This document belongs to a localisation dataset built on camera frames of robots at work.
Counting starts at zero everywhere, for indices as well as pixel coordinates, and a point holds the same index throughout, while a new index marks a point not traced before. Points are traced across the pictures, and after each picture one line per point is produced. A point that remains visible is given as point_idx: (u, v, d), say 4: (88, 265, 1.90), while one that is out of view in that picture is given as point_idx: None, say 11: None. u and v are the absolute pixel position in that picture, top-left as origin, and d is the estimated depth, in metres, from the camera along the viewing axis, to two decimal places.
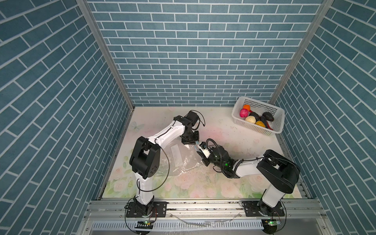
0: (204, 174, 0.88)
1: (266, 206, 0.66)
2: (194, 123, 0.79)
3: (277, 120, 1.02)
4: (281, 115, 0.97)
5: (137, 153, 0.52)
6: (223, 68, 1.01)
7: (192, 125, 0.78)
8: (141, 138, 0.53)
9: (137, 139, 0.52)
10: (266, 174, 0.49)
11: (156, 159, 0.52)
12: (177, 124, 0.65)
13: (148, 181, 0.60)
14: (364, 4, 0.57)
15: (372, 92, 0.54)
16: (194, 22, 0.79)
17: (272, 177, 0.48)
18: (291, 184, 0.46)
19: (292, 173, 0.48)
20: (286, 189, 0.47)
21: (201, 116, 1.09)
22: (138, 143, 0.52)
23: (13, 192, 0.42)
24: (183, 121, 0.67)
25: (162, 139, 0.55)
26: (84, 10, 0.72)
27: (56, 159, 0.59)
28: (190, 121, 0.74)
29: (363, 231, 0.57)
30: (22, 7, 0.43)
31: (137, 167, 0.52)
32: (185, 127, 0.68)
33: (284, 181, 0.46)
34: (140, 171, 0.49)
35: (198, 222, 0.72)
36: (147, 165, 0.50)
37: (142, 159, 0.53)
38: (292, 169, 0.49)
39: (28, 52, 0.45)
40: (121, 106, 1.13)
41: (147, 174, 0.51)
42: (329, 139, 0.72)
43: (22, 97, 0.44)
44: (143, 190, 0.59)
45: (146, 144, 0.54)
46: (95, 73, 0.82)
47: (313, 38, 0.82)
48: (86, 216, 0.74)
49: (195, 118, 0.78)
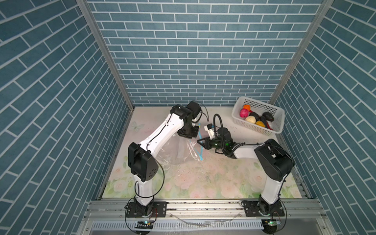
0: (204, 174, 0.88)
1: (264, 204, 0.67)
2: (195, 114, 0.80)
3: (277, 121, 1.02)
4: (281, 115, 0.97)
5: (132, 159, 0.49)
6: (223, 68, 1.01)
7: (192, 116, 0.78)
8: (133, 143, 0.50)
9: (129, 145, 0.49)
10: (261, 157, 0.52)
11: (152, 163, 0.49)
12: (173, 121, 0.55)
13: (146, 186, 0.59)
14: (364, 4, 0.57)
15: (372, 92, 0.54)
16: (194, 22, 0.79)
17: (265, 162, 0.51)
18: (279, 172, 0.50)
19: (285, 162, 0.51)
20: (275, 176, 0.50)
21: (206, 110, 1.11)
22: (130, 149, 0.48)
23: (13, 192, 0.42)
24: (182, 112, 0.58)
25: (155, 143, 0.50)
26: (84, 10, 0.72)
27: (56, 159, 0.59)
28: (190, 111, 0.60)
29: (363, 231, 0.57)
30: (22, 7, 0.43)
31: (135, 169, 0.51)
32: (185, 118, 0.59)
33: (275, 168, 0.50)
34: (138, 174, 0.51)
35: (198, 222, 0.72)
36: (143, 170, 0.48)
37: (139, 161, 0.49)
38: (286, 160, 0.52)
39: (27, 52, 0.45)
40: (121, 106, 1.13)
41: (145, 177, 0.50)
42: (329, 139, 0.72)
43: (21, 97, 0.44)
44: (141, 196, 0.60)
45: (140, 148, 0.49)
46: (95, 73, 0.82)
47: (313, 38, 0.82)
48: (86, 216, 0.74)
49: (197, 110, 0.69)
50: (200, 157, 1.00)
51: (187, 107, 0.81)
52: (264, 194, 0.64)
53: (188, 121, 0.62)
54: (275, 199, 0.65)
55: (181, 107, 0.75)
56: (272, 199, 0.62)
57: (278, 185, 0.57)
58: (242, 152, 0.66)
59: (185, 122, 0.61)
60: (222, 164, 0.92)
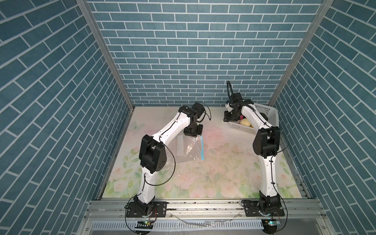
0: (204, 174, 0.88)
1: (263, 200, 0.68)
2: (199, 114, 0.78)
3: (272, 117, 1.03)
4: (276, 115, 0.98)
5: (144, 151, 0.54)
6: (223, 68, 1.01)
7: (198, 116, 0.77)
8: (146, 136, 0.54)
9: (143, 138, 0.53)
10: (257, 136, 0.61)
11: (162, 155, 0.54)
12: (182, 117, 0.63)
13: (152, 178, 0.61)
14: (364, 4, 0.57)
15: (372, 92, 0.54)
16: (194, 22, 0.79)
17: (258, 140, 0.61)
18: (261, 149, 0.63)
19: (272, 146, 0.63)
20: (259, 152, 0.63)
21: (208, 109, 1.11)
22: (143, 140, 0.53)
23: (13, 192, 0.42)
24: (189, 111, 0.65)
25: (167, 136, 0.55)
26: (84, 10, 0.72)
27: (56, 159, 0.59)
28: (196, 111, 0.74)
29: (363, 231, 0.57)
30: (22, 8, 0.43)
31: (146, 161, 0.55)
32: (191, 117, 0.66)
33: (263, 148, 0.63)
34: (148, 165, 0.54)
35: (198, 222, 0.72)
36: (154, 161, 0.53)
37: (151, 153, 0.56)
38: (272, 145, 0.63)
39: (28, 53, 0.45)
40: (121, 106, 1.13)
41: (155, 169, 0.54)
42: (329, 139, 0.72)
43: (21, 97, 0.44)
44: (148, 183, 0.60)
45: (152, 140, 0.55)
46: (95, 73, 0.82)
47: (313, 38, 0.82)
48: (87, 216, 0.74)
49: (201, 110, 0.76)
50: (202, 157, 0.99)
51: (192, 107, 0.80)
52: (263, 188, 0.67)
53: (194, 121, 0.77)
54: (270, 191, 0.66)
55: (188, 107, 0.67)
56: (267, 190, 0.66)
57: (267, 167, 0.64)
58: (249, 116, 0.70)
59: (191, 121, 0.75)
60: (222, 164, 0.92)
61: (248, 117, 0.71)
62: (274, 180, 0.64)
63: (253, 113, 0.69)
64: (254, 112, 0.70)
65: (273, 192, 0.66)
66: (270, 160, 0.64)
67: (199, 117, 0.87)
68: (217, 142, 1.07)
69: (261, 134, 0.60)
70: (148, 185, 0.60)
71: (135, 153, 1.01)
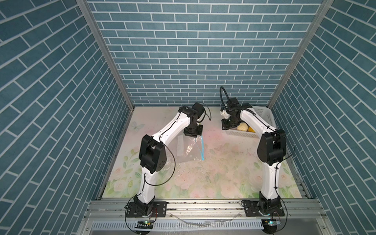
0: (204, 174, 0.88)
1: (264, 200, 0.67)
2: (199, 114, 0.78)
3: (267, 117, 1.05)
4: (270, 115, 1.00)
5: (144, 151, 0.54)
6: (223, 68, 1.01)
7: (198, 116, 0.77)
8: (146, 136, 0.54)
9: (143, 138, 0.53)
10: (262, 141, 0.56)
11: (162, 155, 0.54)
12: (182, 117, 0.63)
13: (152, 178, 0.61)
14: (364, 4, 0.57)
15: (372, 92, 0.54)
16: (194, 22, 0.79)
17: (264, 146, 0.56)
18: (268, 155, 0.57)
19: (278, 151, 0.58)
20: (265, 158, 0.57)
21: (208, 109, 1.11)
22: (143, 140, 0.53)
23: (13, 192, 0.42)
24: (189, 111, 0.65)
25: (167, 136, 0.56)
26: (84, 10, 0.72)
27: (56, 159, 0.59)
28: (196, 111, 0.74)
29: (363, 231, 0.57)
30: (22, 8, 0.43)
31: (146, 161, 0.55)
32: (191, 117, 0.66)
33: (269, 154, 0.57)
34: (148, 165, 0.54)
35: (198, 222, 0.72)
36: (154, 161, 0.53)
37: (151, 153, 0.56)
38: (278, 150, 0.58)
39: (28, 53, 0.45)
40: (121, 106, 1.13)
41: (155, 169, 0.54)
42: (329, 139, 0.72)
43: (21, 97, 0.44)
44: (148, 183, 0.60)
45: (152, 140, 0.55)
46: (95, 73, 0.82)
47: (313, 38, 0.82)
48: (87, 216, 0.74)
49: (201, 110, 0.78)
50: (202, 157, 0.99)
51: (192, 107, 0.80)
52: (264, 190, 0.66)
53: (194, 121, 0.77)
54: (272, 195, 0.65)
55: (188, 107, 0.67)
56: (268, 193, 0.64)
57: (271, 173, 0.61)
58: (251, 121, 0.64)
59: (191, 121, 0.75)
60: (222, 164, 0.92)
61: (249, 122, 0.66)
62: (277, 185, 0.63)
63: (254, 117, 0.64)
64: (254, 116, 0.65)
65: (275, 195, 0.66)
66: (276, 167, 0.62)
67: (199, 118, 0.74)
68: (217, 141, 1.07)
69: (266, 139, 0.55)
70: (148, 185, 0.60)
71: (135, 154, 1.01)
